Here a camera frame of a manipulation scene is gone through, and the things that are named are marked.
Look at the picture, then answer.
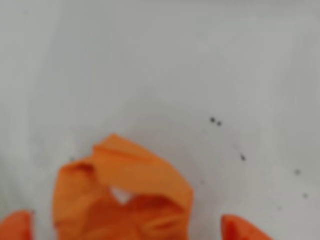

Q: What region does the orange paper rubbish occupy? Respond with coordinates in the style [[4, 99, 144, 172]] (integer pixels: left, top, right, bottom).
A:
[[51, 133, 195, 240]]

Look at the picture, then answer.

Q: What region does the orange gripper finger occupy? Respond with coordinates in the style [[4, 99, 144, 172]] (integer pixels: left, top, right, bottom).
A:
[[0, 210, 35, 240], [221, 214, 276, 240]]

